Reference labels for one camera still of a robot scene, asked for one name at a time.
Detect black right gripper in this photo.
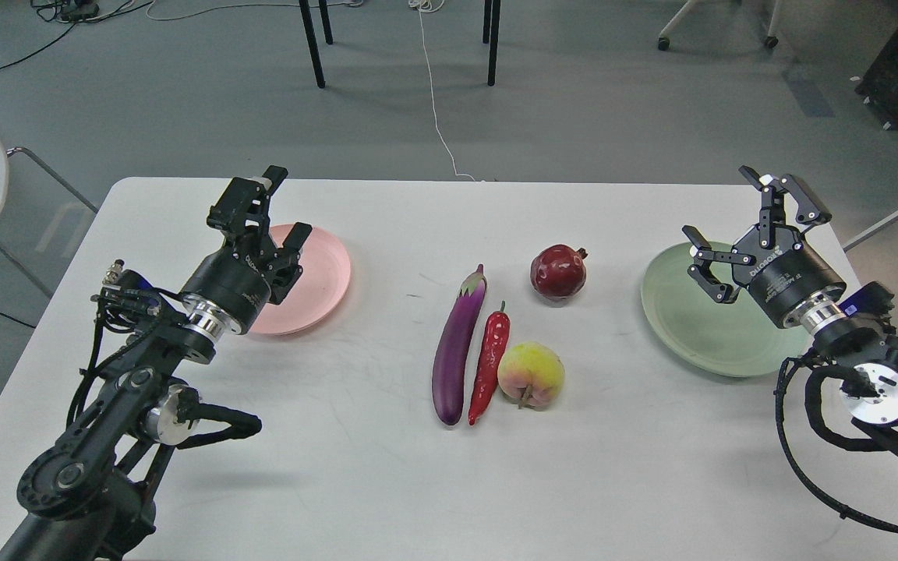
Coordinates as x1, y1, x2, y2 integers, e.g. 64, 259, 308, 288
683, 164, 847, 328

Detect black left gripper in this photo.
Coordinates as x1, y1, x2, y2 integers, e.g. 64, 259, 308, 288
181, 164, 313, 337

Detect dark red pomegranate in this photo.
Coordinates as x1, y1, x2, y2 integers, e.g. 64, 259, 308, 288
529, 244, 588, 302

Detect purple eggplant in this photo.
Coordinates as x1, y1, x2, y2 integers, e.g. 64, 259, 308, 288
431, 265, 487, 426

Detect yellow pink peach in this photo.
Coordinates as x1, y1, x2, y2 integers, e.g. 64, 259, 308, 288
497, 341, 566, 408

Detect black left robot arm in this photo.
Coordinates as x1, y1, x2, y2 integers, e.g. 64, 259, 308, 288
0, 166, 313, 560

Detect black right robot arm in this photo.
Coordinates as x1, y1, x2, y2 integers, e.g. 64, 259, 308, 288
683, 166, 898, 534

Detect pink plate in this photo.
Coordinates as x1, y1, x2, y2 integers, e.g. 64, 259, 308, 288
249, 226, 352, 335

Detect green plate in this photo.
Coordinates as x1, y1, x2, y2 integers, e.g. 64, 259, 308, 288
639, 242, 810, 379

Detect black table leg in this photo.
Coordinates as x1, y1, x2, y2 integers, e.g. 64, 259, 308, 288
482, 0, 492, 44
486, 0, 502, 86
297, 0, 327, 89
318, 0, 334, 45

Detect black table leg rear left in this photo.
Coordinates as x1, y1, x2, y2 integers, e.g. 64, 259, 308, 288
318, 0, 334, 45

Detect white office chair base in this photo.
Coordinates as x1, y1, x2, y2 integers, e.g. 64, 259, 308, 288
655, 1, 786, 52

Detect red chili pepper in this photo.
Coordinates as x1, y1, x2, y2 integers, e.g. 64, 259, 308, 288
467, 301, 511, 426

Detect black table leg rear right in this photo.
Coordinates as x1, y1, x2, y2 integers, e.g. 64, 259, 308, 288
482, 0, 492, 44

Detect white floor cable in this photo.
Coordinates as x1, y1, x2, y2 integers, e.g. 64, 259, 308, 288
408, 0, 486, 182

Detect black floor cables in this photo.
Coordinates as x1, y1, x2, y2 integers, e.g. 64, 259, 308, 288
0, 0, 356, 85

